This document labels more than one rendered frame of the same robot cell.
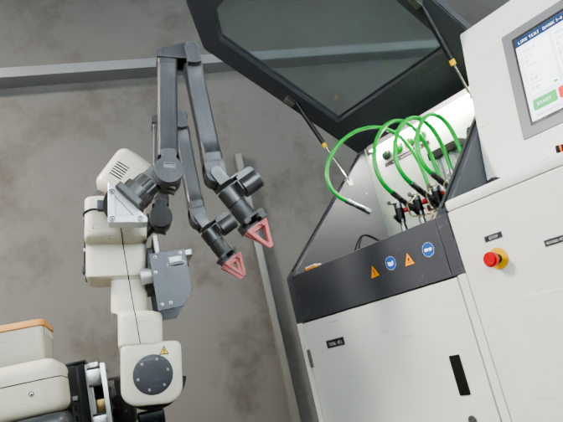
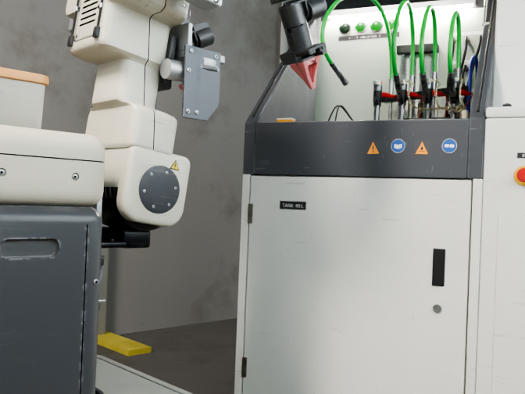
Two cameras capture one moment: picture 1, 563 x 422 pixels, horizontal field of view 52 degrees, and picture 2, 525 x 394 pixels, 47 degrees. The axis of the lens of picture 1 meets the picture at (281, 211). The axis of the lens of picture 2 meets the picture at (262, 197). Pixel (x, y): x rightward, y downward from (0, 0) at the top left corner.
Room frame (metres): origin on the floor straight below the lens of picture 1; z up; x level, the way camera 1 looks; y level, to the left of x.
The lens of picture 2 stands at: (0.28, 0.81, 0.71)
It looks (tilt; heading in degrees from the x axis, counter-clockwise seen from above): 0 degrees down; 334
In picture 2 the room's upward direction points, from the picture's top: 2 degrees clockwise
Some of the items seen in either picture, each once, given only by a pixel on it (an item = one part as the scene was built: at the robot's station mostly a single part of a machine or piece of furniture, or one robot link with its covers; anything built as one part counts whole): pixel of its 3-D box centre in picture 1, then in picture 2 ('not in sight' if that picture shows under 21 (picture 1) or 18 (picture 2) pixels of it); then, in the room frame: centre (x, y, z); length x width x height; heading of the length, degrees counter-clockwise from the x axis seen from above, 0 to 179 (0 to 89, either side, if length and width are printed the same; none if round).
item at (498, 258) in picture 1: (493, 259); (524, 175); (1.37, -0.46, 0.80); 0.05 x 0.04 x 0.05; 40
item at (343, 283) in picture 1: (365, 275); (355, 148); (1.74, -0.20, 0.87); 0.62 x 0.04 x 0.16; 40
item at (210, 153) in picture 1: (203, 115); not in sight; (1.53, 0.16, 1.40); 0.11 x 0.06 x 0.43; 18
